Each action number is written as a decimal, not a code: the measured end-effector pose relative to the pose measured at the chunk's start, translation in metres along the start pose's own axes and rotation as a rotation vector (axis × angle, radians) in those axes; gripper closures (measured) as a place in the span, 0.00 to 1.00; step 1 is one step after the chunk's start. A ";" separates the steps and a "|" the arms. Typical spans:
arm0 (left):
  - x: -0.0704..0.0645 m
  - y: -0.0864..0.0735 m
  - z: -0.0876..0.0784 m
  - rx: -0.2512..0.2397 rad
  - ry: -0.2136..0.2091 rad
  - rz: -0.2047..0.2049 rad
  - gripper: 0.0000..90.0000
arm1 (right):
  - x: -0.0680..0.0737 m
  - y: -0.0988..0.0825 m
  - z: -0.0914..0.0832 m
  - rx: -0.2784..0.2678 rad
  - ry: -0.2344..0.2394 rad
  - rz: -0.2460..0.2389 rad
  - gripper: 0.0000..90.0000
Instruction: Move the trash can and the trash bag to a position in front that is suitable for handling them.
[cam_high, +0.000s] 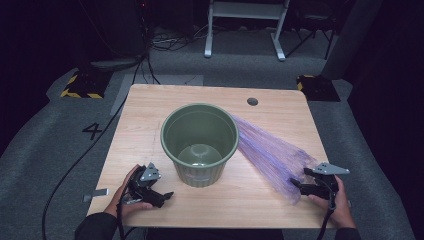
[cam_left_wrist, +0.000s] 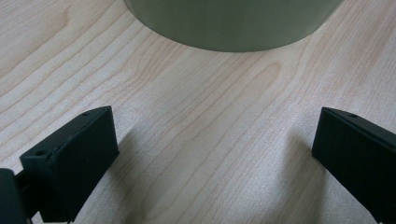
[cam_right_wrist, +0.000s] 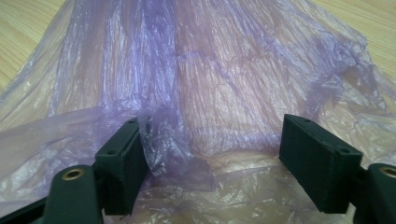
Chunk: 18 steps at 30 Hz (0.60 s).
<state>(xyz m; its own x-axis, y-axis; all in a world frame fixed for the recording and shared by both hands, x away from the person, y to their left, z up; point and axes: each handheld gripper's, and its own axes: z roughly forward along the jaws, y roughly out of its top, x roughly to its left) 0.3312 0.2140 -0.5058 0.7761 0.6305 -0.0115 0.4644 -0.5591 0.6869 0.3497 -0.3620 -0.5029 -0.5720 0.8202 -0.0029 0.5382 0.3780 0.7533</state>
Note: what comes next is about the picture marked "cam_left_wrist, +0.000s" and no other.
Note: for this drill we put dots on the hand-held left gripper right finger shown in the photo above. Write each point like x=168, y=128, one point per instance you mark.
x=358, y=161

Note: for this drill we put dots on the green plastic trash bin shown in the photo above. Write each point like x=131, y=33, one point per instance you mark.
x=233, y=25

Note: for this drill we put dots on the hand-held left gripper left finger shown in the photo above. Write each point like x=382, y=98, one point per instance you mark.
x=74, y=161

